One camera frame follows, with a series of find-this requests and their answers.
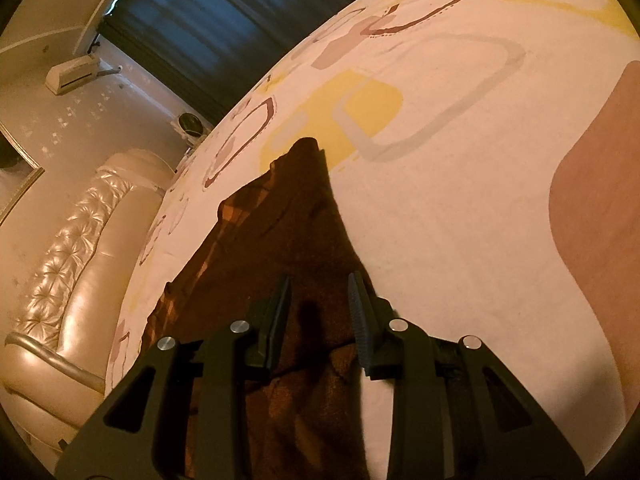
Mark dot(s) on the dark window curtain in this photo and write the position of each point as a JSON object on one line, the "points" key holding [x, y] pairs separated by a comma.
{"points": [[200, 20]]}

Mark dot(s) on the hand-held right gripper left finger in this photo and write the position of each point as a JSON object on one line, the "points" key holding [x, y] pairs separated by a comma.
{"points": [[274, 327]]}

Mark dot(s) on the tufted leather headboard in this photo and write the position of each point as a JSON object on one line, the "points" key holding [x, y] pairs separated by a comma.
{"points": [[75, 270]]}

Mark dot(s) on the brown plaid-lined garment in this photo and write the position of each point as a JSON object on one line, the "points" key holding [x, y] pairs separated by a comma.
{"points": [[280, 230]]}

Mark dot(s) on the white wall air conditioner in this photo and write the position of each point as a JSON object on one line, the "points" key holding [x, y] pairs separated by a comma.
{"points": [[72, 72]]}

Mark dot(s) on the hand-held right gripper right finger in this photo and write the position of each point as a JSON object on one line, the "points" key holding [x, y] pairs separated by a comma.
{"points": [[359, 322]]}

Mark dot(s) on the round dark bin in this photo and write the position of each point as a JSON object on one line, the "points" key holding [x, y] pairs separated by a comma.
{"points": [[188, 124]]}

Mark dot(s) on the gold framed wall mirror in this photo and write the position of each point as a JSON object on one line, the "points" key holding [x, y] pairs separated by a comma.
{"points": [[26, 186]]}

